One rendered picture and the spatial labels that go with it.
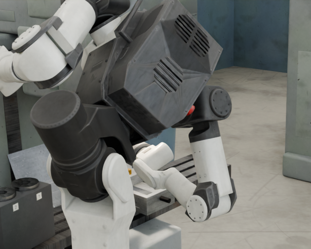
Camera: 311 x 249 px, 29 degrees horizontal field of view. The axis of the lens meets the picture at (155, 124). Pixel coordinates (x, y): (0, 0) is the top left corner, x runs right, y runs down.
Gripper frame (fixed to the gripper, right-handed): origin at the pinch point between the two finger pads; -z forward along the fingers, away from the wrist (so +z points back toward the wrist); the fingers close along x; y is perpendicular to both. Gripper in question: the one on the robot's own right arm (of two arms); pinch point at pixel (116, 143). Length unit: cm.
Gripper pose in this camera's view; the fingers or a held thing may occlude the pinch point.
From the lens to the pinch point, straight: 210.4
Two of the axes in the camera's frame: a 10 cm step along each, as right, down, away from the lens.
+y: 0.3, 9.6, 2.7
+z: 5.3, 2.1, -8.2
